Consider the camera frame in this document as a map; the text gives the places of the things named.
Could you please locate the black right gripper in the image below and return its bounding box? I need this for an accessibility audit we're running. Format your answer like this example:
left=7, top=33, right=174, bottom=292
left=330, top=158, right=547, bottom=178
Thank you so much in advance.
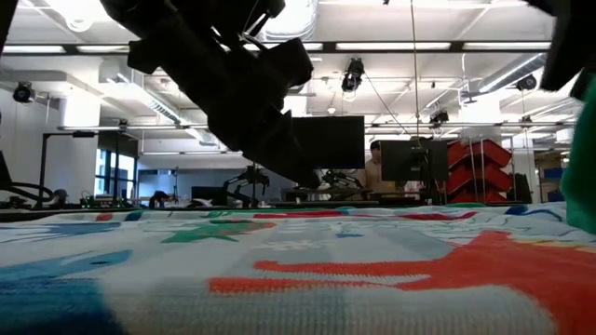
left=525, top=0, right=596, bottom=101

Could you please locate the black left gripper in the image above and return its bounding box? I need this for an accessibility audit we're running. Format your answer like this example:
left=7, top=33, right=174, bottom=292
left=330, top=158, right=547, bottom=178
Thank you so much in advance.
left=127, top=20, right=322, bottom=190

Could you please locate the colourful printed beach towel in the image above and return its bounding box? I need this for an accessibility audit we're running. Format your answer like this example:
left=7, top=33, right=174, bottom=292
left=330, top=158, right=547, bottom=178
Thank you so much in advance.
left=0, top=69, right=596, bottom=335

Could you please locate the large black monitor screen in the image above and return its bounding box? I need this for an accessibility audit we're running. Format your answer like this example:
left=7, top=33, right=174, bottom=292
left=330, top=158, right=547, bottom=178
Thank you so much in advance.
left=291, top=115, right=366, bottom=170

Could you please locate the small black desk monitor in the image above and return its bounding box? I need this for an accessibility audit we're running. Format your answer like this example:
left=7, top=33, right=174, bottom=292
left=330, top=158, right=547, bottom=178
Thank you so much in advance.
left=191, top=185, right=224, bottom=206

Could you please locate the person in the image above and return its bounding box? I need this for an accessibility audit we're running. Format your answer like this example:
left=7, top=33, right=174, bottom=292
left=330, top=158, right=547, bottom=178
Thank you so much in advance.
left=357, top=141, right=397, bottom=193

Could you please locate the smaller black monitor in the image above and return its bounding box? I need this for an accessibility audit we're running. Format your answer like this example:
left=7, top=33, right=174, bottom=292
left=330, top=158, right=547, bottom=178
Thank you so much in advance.
left=380, top=139, right=449, bottom=182

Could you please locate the black cabinet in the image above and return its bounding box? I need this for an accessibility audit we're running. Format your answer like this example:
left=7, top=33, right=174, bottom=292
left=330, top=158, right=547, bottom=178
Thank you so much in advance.
left=507, top=172, right=533, bottom=204

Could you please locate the dark rounded object on desk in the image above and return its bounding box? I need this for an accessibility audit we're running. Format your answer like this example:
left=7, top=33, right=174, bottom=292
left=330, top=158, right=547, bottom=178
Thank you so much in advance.
left=148, top=190, right=171, bottom=209

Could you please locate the stack of red bins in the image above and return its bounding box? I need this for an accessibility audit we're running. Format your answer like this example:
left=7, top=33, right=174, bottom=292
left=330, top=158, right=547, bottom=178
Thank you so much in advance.
left=446, top=138, right=513, bottom=205

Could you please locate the thin hanging ceiling rod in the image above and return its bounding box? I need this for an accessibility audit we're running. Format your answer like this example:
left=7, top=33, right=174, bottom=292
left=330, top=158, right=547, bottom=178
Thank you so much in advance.
left=409, top=0, right=420, bottom=139

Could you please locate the long ceiling light strip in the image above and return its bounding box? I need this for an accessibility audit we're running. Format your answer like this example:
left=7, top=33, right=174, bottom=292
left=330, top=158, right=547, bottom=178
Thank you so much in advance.
left=0, top=40, right=553, bottom=53

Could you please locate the bright office window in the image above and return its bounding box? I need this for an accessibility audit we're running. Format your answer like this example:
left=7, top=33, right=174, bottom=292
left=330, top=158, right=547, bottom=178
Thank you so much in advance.
left=95, top=148, right=139, bottom=201

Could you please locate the person wearing cap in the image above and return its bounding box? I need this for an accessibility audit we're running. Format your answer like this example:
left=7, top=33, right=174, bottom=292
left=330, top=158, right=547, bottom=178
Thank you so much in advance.
left=48, top=188, right=71, bottom=209

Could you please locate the black angled panel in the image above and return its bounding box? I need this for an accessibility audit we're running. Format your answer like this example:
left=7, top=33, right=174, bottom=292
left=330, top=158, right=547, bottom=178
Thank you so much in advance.
left=0, top=151, right=14, bottom=187

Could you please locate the slanted silver air duct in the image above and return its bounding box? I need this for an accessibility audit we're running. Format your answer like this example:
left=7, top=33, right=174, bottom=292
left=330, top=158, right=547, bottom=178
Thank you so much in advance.
left=477, top=53, right=549, bottom=94

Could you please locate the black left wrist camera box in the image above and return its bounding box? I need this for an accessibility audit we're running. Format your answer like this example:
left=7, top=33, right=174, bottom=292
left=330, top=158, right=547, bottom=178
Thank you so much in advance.
left=258, top=37, right=314, bottom=90

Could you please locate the round silver air duct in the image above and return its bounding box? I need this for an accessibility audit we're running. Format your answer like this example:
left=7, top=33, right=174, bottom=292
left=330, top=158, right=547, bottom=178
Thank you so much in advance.
left=260, top=0, right=320, bottom=44

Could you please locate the black metal stand frame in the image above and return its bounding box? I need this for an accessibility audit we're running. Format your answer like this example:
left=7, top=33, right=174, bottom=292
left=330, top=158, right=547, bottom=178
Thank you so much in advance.
left=39, top=131, right=97, bottom=208

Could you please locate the black cable loop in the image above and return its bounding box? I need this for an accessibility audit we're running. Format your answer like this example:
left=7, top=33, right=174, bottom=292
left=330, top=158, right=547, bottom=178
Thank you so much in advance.
left=0, top=181, right=55, bottom=205

